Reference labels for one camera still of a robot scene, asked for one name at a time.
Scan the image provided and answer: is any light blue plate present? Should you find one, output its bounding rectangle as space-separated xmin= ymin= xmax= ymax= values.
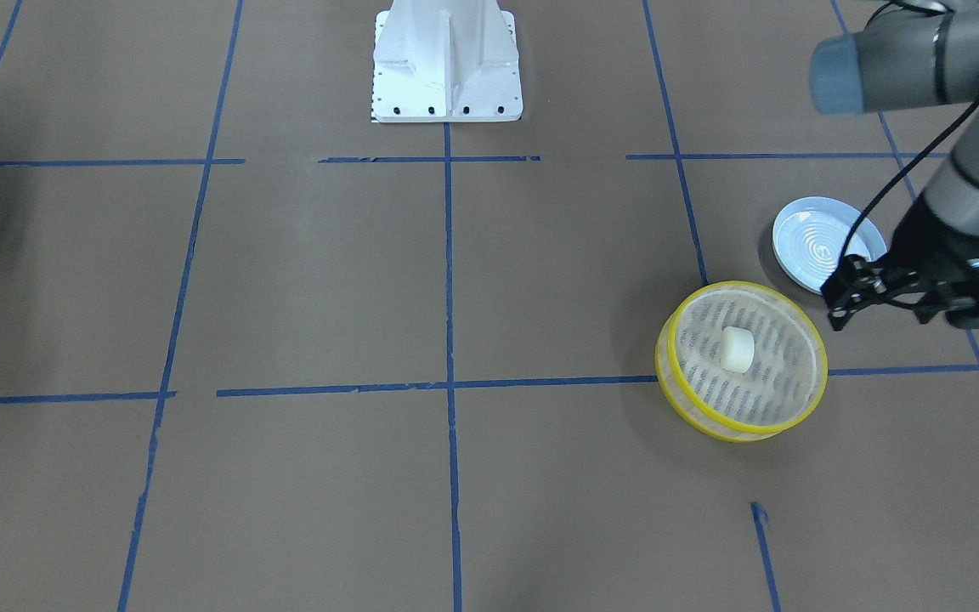
xmin=772 ymin=196 xmax=860 ymax=295

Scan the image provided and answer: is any white steamed bun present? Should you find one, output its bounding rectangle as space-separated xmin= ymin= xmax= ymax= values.
xmin=717 ymin=326 xmax=755 ymax=373

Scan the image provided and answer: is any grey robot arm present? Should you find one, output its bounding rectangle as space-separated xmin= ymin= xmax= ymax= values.
xmin=809 ymin=1 xmax=979 ymax=331

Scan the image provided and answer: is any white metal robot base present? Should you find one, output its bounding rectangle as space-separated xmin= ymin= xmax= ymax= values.
xmin=371 ymin=1 xmax=524 ymax=123

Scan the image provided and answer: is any brown paper table cover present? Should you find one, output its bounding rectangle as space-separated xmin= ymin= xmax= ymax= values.
xmin=0 ymin=1 xmax=979 ymax=611

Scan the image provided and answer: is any yellow rimmed round steamer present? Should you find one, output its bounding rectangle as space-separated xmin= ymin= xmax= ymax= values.
xmin=655 ymin=281 xmax=829 ymax=443

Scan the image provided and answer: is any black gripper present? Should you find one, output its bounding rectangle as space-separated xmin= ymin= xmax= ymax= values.
xmin=821 ymin=197 xmax=979 ymax=332

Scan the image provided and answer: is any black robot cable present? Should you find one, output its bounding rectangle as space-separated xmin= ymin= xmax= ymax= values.
xmin=836 ymin=34 xmax=979 ymax=266

